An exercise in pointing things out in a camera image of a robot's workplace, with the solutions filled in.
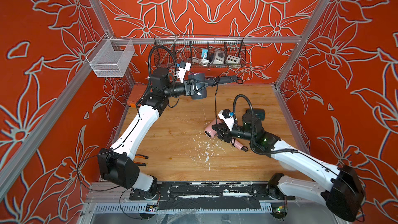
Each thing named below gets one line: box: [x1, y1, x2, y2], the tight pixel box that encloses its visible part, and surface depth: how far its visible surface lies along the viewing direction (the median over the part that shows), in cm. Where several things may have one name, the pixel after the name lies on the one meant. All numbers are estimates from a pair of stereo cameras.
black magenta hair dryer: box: [188, 72, 240, 101], surface depth 66 cm
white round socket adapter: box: [212, 49, 225, 65], surface depth 93 cm
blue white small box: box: [201, 48, 209, 60], surface depth 85 cm
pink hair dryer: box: [230, 137, 244, 151], surface depth 87 cm
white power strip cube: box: [226, 54, 241, 65], surface depth 96 cm
